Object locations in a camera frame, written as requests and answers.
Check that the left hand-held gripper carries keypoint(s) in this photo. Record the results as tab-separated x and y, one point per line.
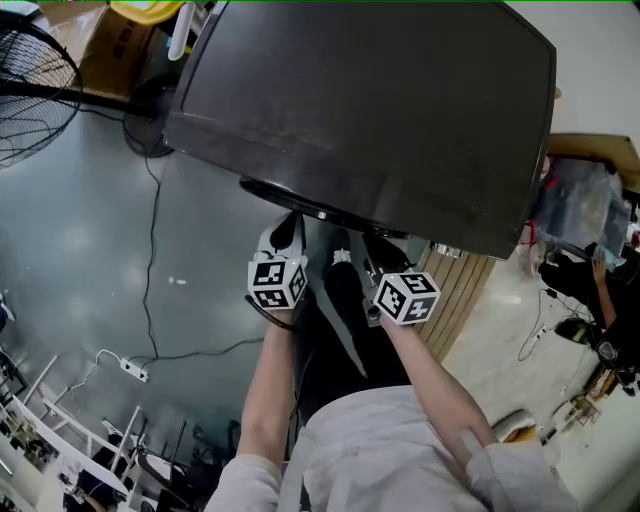
275	282

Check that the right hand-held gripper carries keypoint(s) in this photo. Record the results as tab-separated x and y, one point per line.
407	297

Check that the person's left forearm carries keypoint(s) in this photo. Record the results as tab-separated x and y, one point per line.
265	390

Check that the person's right forearm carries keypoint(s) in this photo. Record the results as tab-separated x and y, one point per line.
435	380

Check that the black washing machine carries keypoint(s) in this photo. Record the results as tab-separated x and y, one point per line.
375	115

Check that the person's right shoe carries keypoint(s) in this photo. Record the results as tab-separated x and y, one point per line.
390	252

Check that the person's shoe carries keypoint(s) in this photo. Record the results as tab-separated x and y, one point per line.
341	250
390	252

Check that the wooden slat pallet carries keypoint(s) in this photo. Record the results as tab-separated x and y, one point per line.
460	300

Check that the person's left shoe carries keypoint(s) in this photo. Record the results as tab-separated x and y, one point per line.
341	250

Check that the person's black trousers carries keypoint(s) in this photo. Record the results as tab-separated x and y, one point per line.
345	325

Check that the white floor scrap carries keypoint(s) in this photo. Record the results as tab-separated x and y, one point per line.
177	281

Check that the person's white shirt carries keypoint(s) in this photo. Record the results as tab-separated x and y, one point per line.
390	450

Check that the black pouch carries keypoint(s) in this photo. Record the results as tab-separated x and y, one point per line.
572	331

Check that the white power strip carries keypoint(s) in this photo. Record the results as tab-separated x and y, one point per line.
134	370

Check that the plastic wrapped dark bundle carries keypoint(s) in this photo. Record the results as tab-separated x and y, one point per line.
580	205

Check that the flat brown cardboard sheet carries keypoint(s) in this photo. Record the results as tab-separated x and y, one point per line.
595	150

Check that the black office chair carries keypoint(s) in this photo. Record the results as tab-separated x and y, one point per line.
185	465

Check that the large printed cardboard box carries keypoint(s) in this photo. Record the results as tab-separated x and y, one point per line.
110	50

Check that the yellow lidded bin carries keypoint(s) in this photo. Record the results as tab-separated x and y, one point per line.
150	12

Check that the black stand fan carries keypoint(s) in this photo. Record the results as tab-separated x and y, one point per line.
30	95

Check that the white metal table frame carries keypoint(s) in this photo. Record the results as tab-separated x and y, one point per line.
65	425

